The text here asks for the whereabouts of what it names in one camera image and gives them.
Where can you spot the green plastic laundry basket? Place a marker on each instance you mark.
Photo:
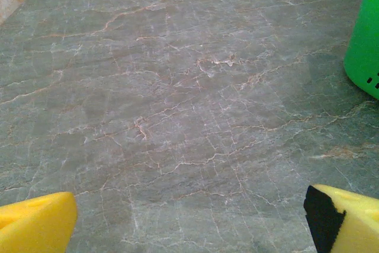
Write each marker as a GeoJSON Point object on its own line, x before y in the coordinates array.
{"type": "Point", "coordinates": [364, 42]}

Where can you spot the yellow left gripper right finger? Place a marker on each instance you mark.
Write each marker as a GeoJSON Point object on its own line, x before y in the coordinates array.
{"type": "Point", "coordinates": [355, 223]}

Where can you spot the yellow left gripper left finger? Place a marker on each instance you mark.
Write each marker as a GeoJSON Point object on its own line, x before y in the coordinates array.
{"type": "Point", "coordinates": [35, 226]}

